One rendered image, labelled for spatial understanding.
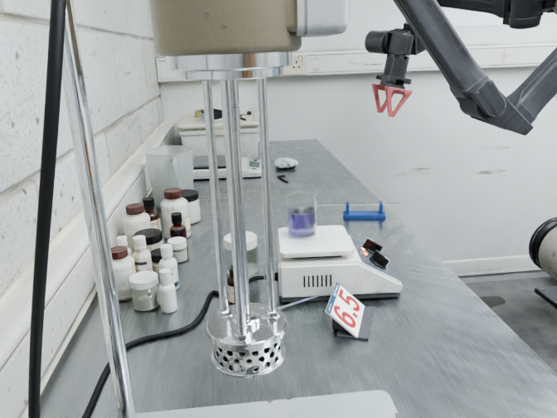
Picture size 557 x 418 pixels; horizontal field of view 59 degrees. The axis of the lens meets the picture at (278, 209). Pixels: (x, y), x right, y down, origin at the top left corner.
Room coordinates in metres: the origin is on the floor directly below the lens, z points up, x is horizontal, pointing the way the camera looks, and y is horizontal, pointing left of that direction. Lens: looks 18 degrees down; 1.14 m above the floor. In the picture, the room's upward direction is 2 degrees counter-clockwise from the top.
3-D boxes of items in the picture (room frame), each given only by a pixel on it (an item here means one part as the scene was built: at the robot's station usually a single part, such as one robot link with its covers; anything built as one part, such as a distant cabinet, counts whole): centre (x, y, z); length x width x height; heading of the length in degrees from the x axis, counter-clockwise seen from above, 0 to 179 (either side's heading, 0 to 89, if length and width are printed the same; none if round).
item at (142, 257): (0.81, 0.25, 0.79); 0.03 x 0.03 x 0.09
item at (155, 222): (1.01, 0.28, 0.80); 0.04 x 0.04 x 0.10
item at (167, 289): (0.70, 0.18, 0.79); 0.03 x 0.03 x 0.07
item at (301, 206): (0.78, -0.04, 0.87); 0.06 x 0.05 x 0.08; 170
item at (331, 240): (0.77, -0.06, 0.83); 0.12 x 0.12 x 0.01; 1
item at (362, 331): (0.64, -0.10, 0.77); 0.09 x 0.06 x 0.04; 164
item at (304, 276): (0.77, -0.08, 0.79); 0.22 x 0.13 x 0.08; 91
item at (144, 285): (0.72, 0.22, 0.78); 0.05 x 0.05 x 0.05
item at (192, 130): (1.97, 0.22, 0.82); 0.37 x 0.31 x 0.14; 3
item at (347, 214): (1.12, -0.21, 0.77); 0.10 x 0.03 x 0.04; 84
